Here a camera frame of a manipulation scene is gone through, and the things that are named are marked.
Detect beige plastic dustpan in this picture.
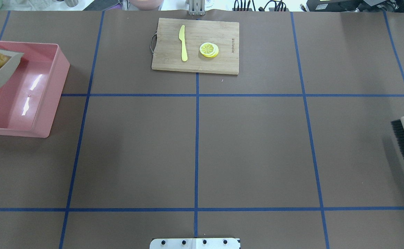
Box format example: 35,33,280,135
0,49,24,88

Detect pink plastic bin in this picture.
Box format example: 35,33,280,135
0,41,70,138

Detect yellow plastic knife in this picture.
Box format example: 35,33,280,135
178,24,188,62

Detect yellow lemon slices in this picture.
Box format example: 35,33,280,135
200,42,219,58

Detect bamboo cutting board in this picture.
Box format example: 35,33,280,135
152,18,240,75

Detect pink bowl with ice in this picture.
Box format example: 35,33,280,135
129,0,164,10

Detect aluminium frame post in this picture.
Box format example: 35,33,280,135
186,0,206,16

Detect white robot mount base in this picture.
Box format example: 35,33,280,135
149,238,241,249

